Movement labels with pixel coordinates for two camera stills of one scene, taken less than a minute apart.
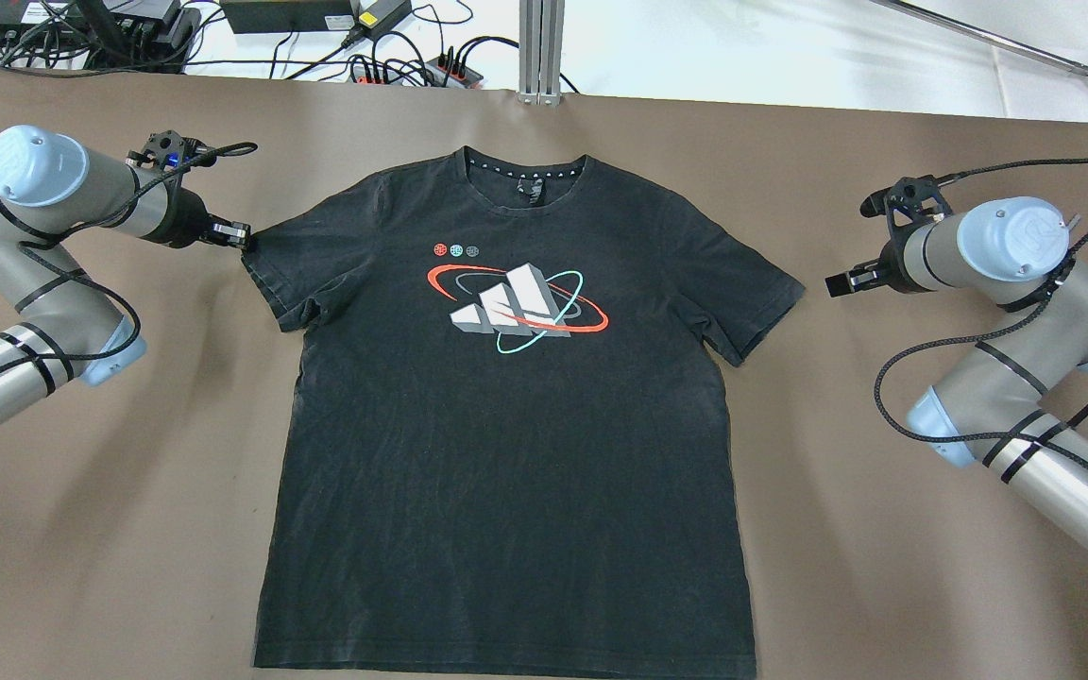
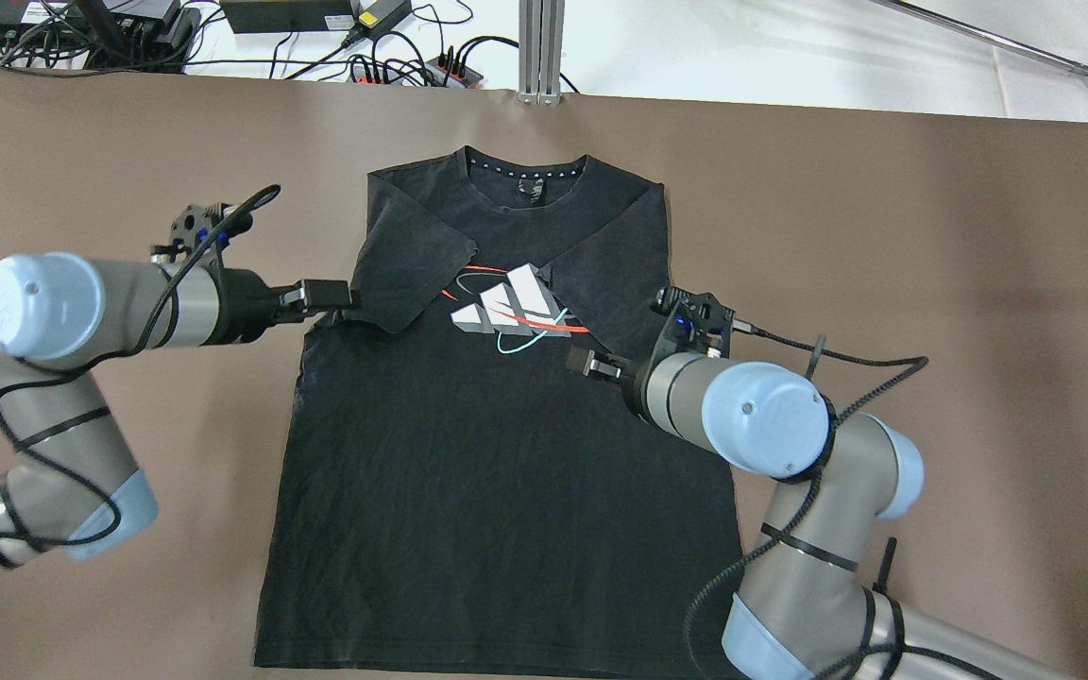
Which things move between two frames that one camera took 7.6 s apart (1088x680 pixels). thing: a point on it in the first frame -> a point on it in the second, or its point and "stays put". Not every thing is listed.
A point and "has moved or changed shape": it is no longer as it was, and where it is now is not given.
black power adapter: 377,17 stays put
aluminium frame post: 541,35 stays put
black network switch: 289,16 stays put
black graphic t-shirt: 518,449 has moved or changed shape
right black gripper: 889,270 -> 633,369
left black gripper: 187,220 -> 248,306
